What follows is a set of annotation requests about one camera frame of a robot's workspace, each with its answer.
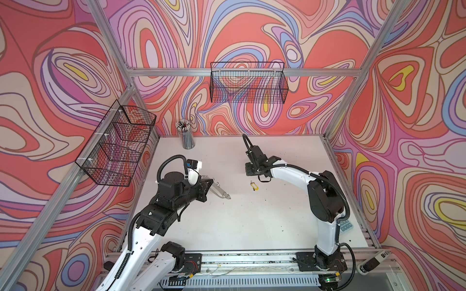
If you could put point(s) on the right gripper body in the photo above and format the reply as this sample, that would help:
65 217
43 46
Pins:
251 169

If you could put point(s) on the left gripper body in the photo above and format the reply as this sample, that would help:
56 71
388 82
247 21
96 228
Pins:
195 194

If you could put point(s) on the key with yellow tag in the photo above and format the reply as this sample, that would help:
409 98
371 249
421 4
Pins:
254 186

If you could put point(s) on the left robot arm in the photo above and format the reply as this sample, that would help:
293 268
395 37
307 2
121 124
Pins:
147 229

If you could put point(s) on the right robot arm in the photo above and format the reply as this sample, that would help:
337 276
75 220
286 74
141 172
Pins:
327 201

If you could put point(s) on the metal cup of pens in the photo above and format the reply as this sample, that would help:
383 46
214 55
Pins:
184 130

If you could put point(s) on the white device front right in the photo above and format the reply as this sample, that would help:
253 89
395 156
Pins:
373 262

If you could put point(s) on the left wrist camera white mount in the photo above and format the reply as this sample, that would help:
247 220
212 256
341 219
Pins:
194 166

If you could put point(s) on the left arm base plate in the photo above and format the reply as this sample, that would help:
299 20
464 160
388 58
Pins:
190 264

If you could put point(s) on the black wire basket back wall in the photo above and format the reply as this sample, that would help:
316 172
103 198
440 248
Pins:
252 82

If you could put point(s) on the black wire basket wall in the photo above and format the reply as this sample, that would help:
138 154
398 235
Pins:
122 136
252 82

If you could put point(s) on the black wire basket left wall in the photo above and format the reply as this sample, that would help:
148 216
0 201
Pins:
122 136

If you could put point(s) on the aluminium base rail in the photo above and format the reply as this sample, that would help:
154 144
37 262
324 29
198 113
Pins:
261 262

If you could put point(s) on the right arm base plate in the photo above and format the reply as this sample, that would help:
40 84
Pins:
314 262

